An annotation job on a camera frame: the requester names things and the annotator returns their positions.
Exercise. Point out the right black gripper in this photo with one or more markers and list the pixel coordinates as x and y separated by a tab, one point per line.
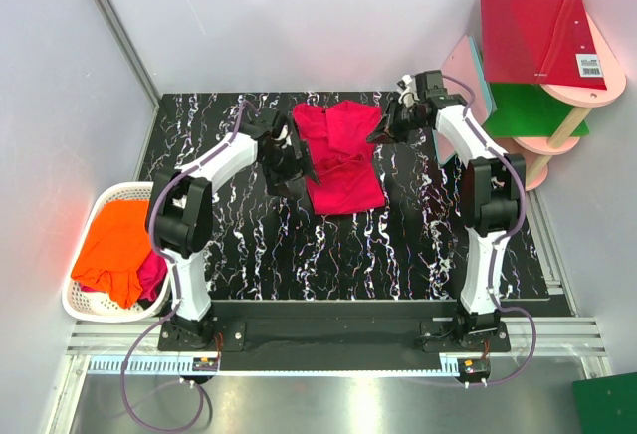
386	128

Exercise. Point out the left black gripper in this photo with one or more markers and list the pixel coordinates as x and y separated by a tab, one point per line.
296	170

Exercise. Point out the crimson red t shirt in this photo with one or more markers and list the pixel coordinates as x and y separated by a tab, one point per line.
342	157

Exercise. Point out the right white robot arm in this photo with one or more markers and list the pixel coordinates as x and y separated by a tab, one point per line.
492	200

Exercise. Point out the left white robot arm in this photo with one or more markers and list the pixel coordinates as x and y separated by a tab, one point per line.
179	220

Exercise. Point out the pink board teal edge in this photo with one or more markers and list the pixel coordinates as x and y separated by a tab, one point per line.
464	63

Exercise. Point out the green acrylic sheet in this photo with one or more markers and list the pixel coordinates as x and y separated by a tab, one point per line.
525	111

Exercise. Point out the pink wooden tiered shelf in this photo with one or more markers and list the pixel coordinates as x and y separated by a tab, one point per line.
539	151

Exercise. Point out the red acrylic sheet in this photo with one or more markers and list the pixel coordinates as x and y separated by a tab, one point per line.
542	42

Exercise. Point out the magenta t shirt in basket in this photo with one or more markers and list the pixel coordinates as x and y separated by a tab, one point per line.
125	278

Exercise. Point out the orange t shirt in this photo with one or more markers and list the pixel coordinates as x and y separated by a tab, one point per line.
119	228

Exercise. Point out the white plastic laundry basket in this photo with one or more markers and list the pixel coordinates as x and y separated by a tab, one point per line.
98	307

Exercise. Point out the dark green board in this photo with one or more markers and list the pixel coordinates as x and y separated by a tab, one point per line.
607	405

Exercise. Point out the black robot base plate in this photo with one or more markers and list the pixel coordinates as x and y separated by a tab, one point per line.
337	337

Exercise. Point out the aluminium frame rail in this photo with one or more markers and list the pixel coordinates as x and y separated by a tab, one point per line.
129	51

